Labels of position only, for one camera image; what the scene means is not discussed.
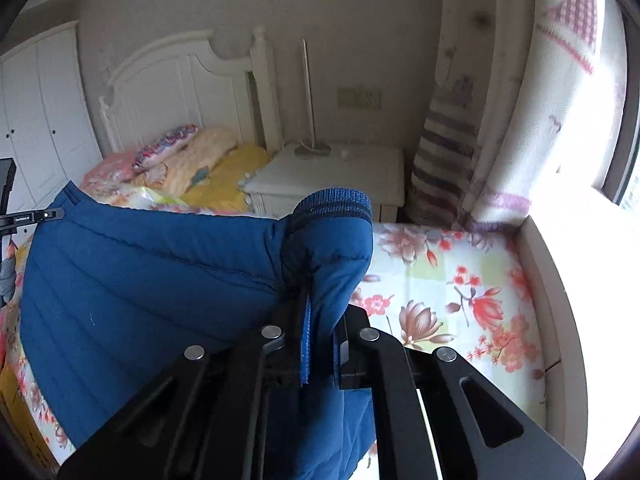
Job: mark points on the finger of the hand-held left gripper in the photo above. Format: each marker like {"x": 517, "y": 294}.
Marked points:
{"x": 35, "y": 216}

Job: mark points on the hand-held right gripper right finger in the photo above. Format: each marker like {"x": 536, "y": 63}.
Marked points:
{"x": 337, "y": 355}

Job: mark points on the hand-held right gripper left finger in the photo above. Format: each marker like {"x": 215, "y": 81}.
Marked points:
{"x": 306, "y": 345}

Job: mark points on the blue quilted jacket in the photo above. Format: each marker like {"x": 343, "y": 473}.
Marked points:
{"x": 150, "y": 285}

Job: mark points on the white wardrobe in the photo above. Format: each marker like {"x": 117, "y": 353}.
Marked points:
{"x": 40, "y": 120}

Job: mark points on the pink blanket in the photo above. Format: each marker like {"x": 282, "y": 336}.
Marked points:
{"x": 110, "y": 175}

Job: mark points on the patterned pillow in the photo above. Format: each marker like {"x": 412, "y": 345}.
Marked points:
{"x": 165, "y": 147}

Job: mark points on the white nightstand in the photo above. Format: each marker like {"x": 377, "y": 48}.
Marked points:
{"x": 340, "y": 180}

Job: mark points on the cream pillow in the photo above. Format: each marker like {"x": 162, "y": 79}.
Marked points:
{"x": 200, "y": 160}

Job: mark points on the yellow blanket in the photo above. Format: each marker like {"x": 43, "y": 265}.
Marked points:
{"x": 230, "y": 175}

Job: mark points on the white bed headboard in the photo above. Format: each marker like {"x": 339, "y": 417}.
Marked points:
{"x": 165, "y": 80}

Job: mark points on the yellow bed sheet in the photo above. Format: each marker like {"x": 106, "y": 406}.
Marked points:
{"x": 20, "y": 410}

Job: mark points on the window sill ledge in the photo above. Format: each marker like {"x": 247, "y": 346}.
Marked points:
{"x": 580, "y": 310}

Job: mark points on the white bar lamp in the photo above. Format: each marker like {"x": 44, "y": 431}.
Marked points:
{"x": 309, "y": 95}

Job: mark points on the printed curtain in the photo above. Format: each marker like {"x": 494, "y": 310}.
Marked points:
{"x": 500, "y": 85}

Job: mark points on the window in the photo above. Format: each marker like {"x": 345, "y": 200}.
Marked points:
{"x": 622, "y": 160}

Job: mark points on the wall socket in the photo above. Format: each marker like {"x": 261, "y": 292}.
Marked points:
{"x": 359, "y": 98}

